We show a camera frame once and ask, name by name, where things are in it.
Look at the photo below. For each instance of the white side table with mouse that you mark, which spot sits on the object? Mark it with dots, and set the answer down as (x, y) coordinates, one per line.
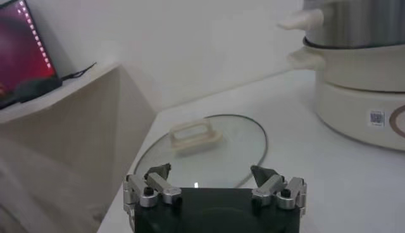
(79, 142)

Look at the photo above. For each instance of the perforated steel steamer basket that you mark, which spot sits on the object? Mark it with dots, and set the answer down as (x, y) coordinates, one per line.
(357, 22)

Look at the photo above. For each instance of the cream electric cooking pot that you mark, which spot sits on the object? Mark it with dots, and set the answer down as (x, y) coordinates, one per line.
(348, 101)

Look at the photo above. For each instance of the round glass pot lid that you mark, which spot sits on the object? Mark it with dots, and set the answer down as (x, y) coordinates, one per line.
(240, 142)

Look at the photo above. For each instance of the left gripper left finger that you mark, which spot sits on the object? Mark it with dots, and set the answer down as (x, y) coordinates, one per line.
(161, 186)

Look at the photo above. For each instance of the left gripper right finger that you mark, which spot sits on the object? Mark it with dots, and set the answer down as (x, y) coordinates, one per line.
(269, 186)

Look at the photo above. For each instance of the laptop with red screen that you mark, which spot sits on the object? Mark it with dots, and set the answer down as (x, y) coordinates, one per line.
(22, 54)

